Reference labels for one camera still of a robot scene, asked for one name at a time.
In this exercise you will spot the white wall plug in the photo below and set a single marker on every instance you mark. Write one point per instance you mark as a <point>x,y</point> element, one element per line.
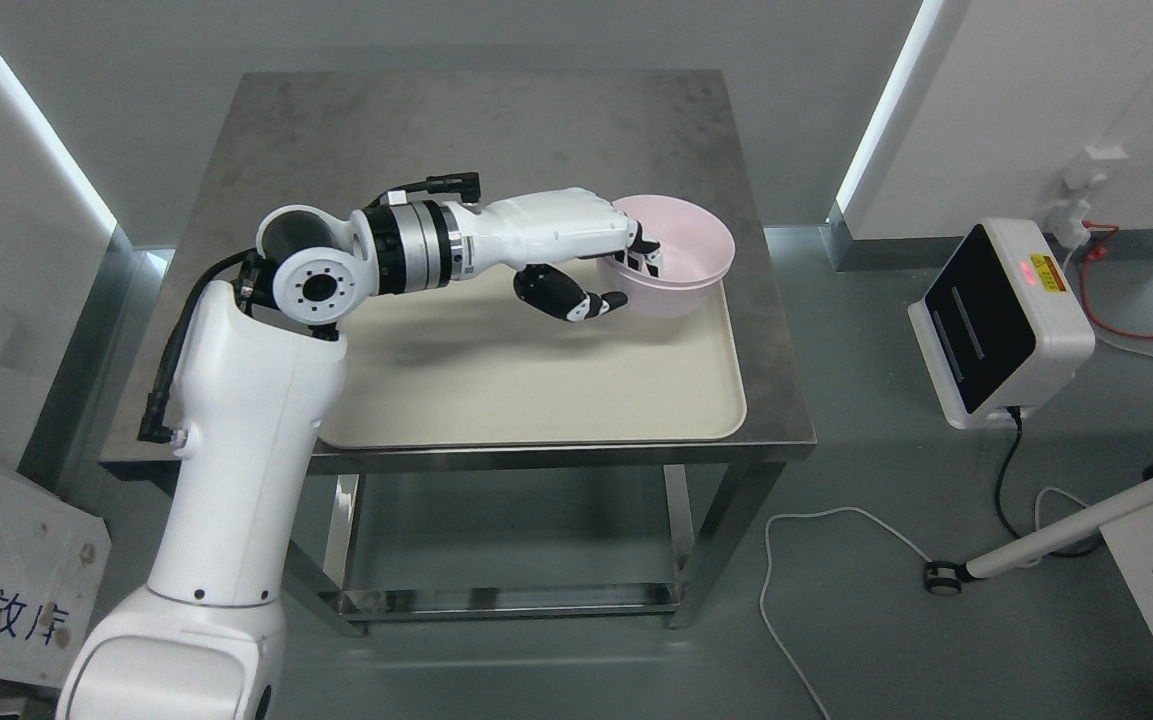
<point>1081,179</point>

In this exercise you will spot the beige plastic tray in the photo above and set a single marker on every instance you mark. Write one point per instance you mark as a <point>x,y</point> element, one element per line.
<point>471,365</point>

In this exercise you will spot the white stand leg with caster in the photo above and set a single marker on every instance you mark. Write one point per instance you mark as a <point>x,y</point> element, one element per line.
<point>947,578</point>

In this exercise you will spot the white black device box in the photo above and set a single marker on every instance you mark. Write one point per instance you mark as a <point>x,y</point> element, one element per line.
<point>1000,329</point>

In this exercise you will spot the steel table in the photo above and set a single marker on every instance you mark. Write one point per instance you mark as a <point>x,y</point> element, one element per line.
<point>332,136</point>

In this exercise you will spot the pink bowl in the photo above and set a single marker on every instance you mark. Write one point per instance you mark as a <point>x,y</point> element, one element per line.
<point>696,246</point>
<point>661,297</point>

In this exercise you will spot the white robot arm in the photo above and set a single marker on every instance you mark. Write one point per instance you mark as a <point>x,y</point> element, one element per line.
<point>246,378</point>

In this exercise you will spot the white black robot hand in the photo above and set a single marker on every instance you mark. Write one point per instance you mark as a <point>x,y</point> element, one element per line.
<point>533,233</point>

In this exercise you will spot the white labelled sign board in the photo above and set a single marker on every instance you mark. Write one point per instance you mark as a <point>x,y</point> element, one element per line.
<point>52,557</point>

